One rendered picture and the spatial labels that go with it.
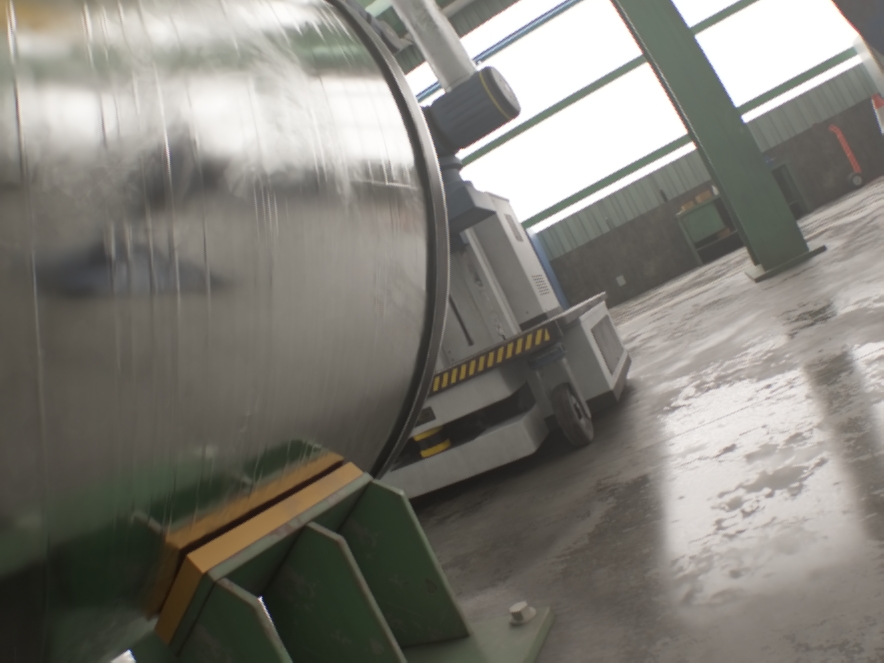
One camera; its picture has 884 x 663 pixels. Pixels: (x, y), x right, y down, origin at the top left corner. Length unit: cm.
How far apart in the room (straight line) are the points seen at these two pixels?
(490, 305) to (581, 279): 862
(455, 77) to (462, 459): 117
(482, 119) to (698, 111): 217
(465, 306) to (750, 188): 212
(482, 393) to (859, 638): 123
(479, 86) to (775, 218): 237
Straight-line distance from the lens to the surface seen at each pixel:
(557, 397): 165
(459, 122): 199
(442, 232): 89
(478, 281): 226
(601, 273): 1077
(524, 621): 83
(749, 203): 387
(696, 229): 985
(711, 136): 391
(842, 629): 63
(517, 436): 165
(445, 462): 173
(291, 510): 72
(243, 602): 60
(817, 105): 1125
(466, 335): 237
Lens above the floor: 37
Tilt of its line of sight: 6 degrees up
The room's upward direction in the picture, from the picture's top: 25 degrees counter-clockwise
